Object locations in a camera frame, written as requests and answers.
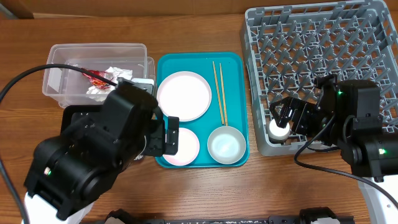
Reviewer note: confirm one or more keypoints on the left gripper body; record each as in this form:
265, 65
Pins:
155, 144

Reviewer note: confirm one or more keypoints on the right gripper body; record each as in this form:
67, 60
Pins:
308, 120

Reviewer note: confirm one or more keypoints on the small pink plate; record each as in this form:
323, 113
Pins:
188, 148

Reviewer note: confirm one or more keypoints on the small white cup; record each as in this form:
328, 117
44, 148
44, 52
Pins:
277, 134

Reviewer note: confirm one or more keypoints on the large white plate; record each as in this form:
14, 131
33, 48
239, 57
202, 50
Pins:
186, 95

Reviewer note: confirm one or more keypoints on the white napkin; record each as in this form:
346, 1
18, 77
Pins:
99, 88

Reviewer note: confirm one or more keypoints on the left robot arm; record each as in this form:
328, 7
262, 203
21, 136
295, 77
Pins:
70, 172

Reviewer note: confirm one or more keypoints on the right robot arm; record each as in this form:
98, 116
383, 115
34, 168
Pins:
347, 118

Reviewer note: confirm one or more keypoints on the grey dishwasher rack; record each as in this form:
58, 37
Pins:
286, 47

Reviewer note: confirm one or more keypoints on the teal serving tray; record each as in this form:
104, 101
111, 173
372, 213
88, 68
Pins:
234, 87

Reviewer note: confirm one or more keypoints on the black plastic tray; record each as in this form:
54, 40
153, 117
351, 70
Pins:
78, 123

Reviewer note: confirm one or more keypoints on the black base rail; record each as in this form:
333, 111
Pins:
306, 216

